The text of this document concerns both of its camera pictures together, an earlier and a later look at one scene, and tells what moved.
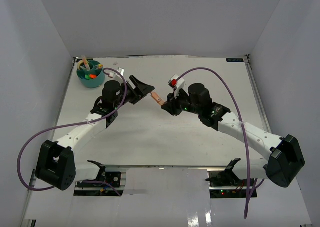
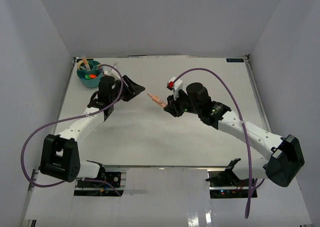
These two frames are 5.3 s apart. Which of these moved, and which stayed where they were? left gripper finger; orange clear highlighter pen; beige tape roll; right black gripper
Moved: left gripper finger
Stayed: right black gripper; beige tape roll; orange clear highlighter pen
